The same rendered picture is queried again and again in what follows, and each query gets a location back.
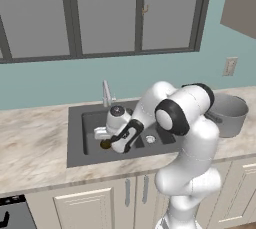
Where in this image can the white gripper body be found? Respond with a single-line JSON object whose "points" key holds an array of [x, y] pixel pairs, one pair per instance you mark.
{"points": [[100, 133]]}

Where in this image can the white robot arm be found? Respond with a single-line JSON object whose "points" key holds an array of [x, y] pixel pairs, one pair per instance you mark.
{"points": [[195, 146]]}

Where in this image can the dark brown avocado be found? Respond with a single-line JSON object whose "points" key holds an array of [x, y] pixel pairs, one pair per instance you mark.
{"points": [[105, 144]]}

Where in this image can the dark grey sink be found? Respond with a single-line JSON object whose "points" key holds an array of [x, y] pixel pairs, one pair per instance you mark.
{"points": [[76, 139]]}

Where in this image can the silver sink drain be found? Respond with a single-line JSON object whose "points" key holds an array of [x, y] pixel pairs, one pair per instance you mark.
{"points": [[150, 138]]}

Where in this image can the grey metal pot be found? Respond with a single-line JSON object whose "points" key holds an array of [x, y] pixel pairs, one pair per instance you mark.
{"points": [[231, 116]]}

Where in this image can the silver tap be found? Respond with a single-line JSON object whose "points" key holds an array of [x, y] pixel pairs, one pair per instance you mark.
{"points": [[106, 94]]}

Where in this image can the wide cream cupboard door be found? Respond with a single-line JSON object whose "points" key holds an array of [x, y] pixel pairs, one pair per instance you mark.
{"points": [[83, 206]]}

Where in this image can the narrow cream cupboard door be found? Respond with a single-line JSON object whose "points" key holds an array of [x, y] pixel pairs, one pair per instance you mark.
{"points": [[151, 203]]}

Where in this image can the black and grey dishwasher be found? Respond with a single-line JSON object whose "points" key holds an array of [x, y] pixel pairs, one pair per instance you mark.
{"points": [[15, 214]]}

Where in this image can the grey framed window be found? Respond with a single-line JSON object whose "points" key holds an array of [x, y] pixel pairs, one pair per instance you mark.
{"points": [[106, 13]]}

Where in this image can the brass window latch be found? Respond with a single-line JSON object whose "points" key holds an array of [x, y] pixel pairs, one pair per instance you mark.
{"points": [[145, 9]]}

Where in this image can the beige wall socket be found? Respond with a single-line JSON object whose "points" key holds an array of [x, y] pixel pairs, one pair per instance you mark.
{"points": [[230, 66]]}

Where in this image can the brown wall cupboard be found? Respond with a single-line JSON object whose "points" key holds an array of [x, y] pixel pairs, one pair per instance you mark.
{"points": [[240, 3]]}

